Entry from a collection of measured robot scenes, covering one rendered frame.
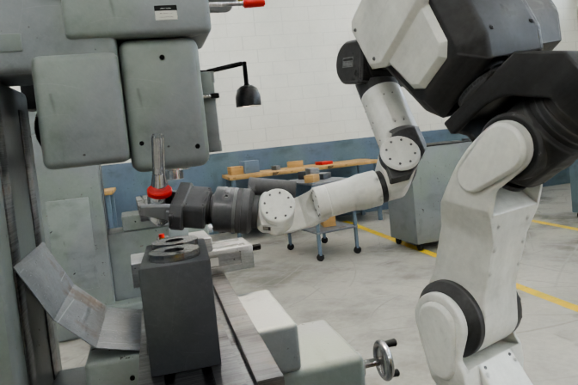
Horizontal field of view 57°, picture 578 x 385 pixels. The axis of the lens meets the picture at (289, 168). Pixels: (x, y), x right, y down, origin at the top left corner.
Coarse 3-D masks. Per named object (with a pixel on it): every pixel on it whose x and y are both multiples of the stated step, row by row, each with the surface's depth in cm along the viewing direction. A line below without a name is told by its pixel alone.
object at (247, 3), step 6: (246, 0) 130; (252, 0) 130; (258, 0) 131; (264, 0) 132; (210, 6) 129; (216, 6) 129; (222, 6) 129; (228, 6) 130; (246, 6) 130; (252, 6) 131; (258, 6) 131
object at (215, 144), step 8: (200, 72) 137; (208, 72) 137; (208, 80) 137; (208, 88) 137; (208, 104) 138; (216, 104) 140; (208, 112) 138; (216, 112) 138; (208, 120) 138; (216, 120) 138; (208, 128) 138; (216, 128) 138; (208, 136) 138; (216, 136) 138; (216, 144) 138
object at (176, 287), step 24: (168, 240) 106; (192, 240) 103; (144, 264) 91; (168, 264) 90; (192, 264) 90; (144, 288) 88; (168, 288) 89; (192, 288) 90; (144, 312) 88; (168, 312) 89; (192, 312) 90; (168, 336) 89; (192, 336) 90; (216, 336) 91; (168, 360) 90; (192, 360) 90; (216, 360) 91
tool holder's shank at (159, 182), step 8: (152, 136) 96; (160, 136) 96; (152, 144) 96; (160, 144) 96; (152, 152) 97; (160, 152) 97; (152, 160) 98; (160, 160) 98; (152, 168) 99; (160, 168) 98; (152, 176) 99; (160, 176) 99; (152, 184) 100; (160, 184) 100
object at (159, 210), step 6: (150, 204) 100; (156, 204) 100; (162, 204) 100; (168, 204) 100; (144, 210) 100; (150, 210) 100; (156, 210) 100; (162, 210) 100; (168, 210) 100; (150, 216) 101; (156, 216) 101; (162, 216) 101; (168, 216) 100
